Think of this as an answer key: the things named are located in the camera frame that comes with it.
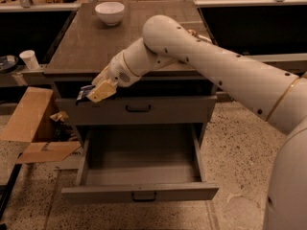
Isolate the brown cardboard box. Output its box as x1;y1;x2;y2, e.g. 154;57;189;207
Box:
0;87;81;164

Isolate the grey drawer cabinet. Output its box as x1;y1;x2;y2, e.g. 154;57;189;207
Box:
45;1;216;141

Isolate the dark round lid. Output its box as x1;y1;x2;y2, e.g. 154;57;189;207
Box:
0;55;18;74

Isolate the white paper cup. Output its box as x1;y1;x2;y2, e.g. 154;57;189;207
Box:
19;50;39;70

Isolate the open grey lower drawer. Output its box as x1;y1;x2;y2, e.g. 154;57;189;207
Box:
62;124;219;204

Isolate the white ceramic bowl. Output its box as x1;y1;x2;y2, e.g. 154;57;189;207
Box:
95;2;125;26

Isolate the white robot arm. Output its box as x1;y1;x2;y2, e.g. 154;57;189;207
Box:
87;15;307;230

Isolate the blue rxbar blueberry wrapper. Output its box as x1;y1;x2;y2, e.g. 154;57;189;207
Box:
76;85;94;104

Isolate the closed grey upper drawer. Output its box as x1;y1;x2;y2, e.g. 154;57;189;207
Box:
57;96;216;126

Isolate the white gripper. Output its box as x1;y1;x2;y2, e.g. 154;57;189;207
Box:
87;51;140;103

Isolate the black pole on floor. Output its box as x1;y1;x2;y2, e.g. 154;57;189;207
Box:
0;164;21;219

